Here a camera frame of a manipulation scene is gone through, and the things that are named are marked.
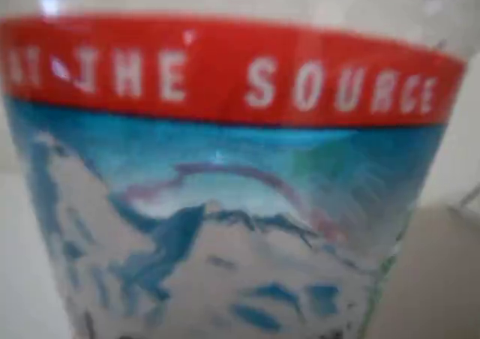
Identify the clear plastic water bottle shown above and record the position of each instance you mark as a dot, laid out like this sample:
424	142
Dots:
232	166

